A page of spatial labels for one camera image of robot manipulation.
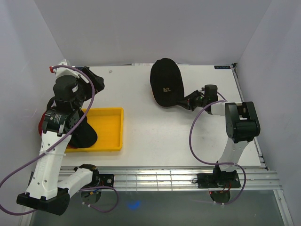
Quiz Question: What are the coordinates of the aluminium frame rail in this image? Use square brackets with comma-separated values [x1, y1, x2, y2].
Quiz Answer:
[58, 167, 283, 192]

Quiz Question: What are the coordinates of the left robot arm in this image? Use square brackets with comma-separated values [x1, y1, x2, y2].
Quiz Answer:
[16, 65, 105, 215]

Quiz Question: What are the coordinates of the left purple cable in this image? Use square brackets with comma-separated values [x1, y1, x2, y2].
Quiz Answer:
[0, 65, 120, 216]

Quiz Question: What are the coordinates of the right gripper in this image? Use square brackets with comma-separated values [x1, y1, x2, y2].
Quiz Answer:
[177, 91, 207, 113]

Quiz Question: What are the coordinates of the yellow plastic tray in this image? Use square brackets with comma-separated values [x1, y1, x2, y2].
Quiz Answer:
[66, 107, 124, 153]

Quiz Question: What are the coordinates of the red baseball cap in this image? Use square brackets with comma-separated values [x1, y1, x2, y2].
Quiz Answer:
[38, 112, 46, 136]

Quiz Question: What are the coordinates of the black cap white logo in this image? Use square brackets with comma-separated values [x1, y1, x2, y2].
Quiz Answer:
[68, 117, 98, 148]

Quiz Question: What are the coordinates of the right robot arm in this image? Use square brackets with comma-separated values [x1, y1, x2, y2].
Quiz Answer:
[176, 85, 261, 190]

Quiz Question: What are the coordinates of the black cap gold logo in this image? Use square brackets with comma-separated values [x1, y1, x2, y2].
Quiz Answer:
[150, 58, 184, 107]

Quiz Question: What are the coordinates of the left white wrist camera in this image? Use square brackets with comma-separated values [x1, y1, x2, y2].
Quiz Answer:
[49, 59, 80, 79]

